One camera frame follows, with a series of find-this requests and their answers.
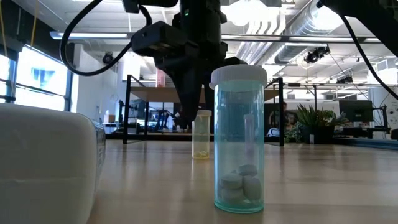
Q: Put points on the white round object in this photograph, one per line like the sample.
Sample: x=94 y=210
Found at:
x=273 y=132

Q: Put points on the black background robot arm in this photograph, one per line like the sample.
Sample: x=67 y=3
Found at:
x=161 y=119

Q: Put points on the black ceiling camera rig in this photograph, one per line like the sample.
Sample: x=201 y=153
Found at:
x=317 y=54

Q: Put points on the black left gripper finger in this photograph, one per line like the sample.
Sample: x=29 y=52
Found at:
x=210 y=99
x=189 y=93

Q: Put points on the cardboard box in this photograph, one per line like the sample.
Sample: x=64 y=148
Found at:
x=110 y=118

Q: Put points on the black computer monitor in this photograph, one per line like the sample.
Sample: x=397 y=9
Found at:
x=356 y=110

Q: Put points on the square white labelled medicine bottle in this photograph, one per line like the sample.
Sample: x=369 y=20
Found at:
x=46 y=155

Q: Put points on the wooden shelf black metal legs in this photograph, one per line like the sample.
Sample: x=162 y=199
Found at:
x=149 y=95

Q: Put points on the teal pill bottle white cap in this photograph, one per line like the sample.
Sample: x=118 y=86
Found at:
x=238 y=140

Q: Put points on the long ceiling light bar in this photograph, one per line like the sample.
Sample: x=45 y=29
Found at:
x=311 y=39
x=90 y=35

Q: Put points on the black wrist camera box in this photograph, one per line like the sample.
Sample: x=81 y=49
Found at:
x=155 y=40

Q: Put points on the green potted plant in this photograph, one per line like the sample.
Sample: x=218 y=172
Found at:
x=311 y=118

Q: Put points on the large window dark frame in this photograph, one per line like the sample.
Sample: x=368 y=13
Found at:
x=40 y=81

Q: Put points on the black ceiling spotlight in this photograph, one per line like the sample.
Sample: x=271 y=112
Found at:
x=108 y=58

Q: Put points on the yellow pill bottle white cap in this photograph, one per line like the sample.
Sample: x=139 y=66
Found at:
x=201 y=140

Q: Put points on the dark background desk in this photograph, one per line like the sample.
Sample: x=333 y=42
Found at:
x=357 y=132

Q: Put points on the silver ventilation duct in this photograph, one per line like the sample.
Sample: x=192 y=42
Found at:
x=298 y=31

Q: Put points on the black ceiling device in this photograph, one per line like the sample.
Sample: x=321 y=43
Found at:
x=344 y=79

